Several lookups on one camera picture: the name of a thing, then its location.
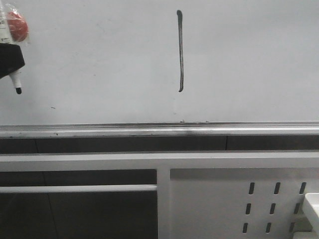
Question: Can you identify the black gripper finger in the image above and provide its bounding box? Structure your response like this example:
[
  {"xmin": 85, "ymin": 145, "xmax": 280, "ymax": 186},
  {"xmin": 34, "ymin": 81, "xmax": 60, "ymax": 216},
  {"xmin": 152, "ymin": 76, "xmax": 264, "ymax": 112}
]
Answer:
[{"xmin": 0, "ymin": 43, "xmax": 25, "ymax": 79}]

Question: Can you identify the black white marker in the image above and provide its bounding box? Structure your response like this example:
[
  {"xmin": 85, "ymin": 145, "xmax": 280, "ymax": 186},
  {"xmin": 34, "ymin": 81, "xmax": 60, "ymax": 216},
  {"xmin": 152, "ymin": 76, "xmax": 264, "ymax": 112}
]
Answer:
[{"xmin": 0, "ymin": 3, "xmax": 22, "ymax": 95}]

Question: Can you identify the red round magnet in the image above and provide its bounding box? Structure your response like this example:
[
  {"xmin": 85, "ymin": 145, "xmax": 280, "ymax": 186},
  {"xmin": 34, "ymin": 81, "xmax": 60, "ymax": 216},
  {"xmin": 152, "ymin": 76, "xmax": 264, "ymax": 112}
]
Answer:
[{"xmin": 4, "ymin": 3, "xmax": 29, "ymax": 43}]

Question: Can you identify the white whiteboard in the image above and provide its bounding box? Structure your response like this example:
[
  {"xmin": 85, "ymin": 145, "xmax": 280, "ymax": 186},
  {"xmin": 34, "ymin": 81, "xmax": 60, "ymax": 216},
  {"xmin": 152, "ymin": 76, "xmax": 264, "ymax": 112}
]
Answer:
[{"xmin": 0, "ymin": 0, "xmax": 319, "ymax": 138}]

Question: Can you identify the white plastic marker tray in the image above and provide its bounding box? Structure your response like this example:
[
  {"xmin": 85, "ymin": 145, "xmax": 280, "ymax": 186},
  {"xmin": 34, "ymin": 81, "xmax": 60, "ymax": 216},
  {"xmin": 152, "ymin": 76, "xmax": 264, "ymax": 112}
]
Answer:
[{"xmin": 293, "ymin": 193, "xmax": 319, "ymax": 239}]

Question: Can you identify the grey slotted stand frame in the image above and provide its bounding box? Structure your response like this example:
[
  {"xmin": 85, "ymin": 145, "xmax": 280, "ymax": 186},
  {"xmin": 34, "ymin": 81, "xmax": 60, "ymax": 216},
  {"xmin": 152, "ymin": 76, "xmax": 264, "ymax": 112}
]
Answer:
[{"xmin": 0, "ymin": 135, "xmax": 319, "ymax": 239}]

